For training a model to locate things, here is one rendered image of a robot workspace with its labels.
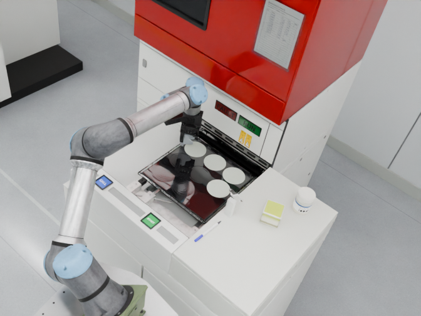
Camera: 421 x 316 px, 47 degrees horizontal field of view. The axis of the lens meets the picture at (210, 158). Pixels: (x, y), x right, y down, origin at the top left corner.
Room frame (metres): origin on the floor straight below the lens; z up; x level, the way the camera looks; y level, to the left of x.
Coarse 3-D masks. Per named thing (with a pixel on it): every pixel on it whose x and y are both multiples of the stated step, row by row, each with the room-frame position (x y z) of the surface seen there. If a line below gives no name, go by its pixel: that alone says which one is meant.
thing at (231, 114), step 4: (216, 104) 1.66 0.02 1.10; (220, 104) 1.65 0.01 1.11; (216, 108) 1.66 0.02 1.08; (220, 108) 1.65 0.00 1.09; (224, 108) 1.64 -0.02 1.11; (228, 108) 1.63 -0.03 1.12; (224, 112) 1.63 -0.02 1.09; (228, 112) 1.62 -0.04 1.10; (232, 112) 1.61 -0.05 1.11; (228, 116) 1.62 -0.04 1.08; (232, 116) 1.61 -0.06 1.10
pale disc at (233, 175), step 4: (228, 168) 1.49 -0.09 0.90; (232, 168) 1.50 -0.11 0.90; (236, 168) 1.50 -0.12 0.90; (224, 172) 1.46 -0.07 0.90; (228, 172) 1.46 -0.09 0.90; (232, 172) 1.47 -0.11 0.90; (236, 172) 1.47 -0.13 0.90; (240, 172) 1.48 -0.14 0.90; (224, 176) 1.44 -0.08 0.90; (228, 176) 1.44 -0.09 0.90; (232, 176) 1.45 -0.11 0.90; (236, 176) 1.45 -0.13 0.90; (240, 176) 1.46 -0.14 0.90; (244, 176) 1.46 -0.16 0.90; (228, 180) 1.42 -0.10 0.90; (232, 180) 1.42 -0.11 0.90; (236, 180) 1.43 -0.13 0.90; (240, 180) 1.43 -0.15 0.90
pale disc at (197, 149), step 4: (188, 144) 1.59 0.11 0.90; (192, 144) 1.59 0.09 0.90; (196, 144) 1.60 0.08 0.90; (200, 144) 1.60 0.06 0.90; (184, 148) 1.56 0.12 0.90; (188, 148) 1.56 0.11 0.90; (192, 148) 1.57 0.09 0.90; (196, 148) 1.57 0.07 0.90; (200, 148) 1.58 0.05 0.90; (204, 148) 1.58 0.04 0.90; (188, 152) 1.53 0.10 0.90; (192, 152) 1.54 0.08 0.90; (196, 152) 1.54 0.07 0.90; (200, 152) 1.55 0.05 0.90; (204, 152) 1.56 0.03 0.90; (192, 156) 1.52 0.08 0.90; (196, 156) 1.52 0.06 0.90; (200, 156) 1.53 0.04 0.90
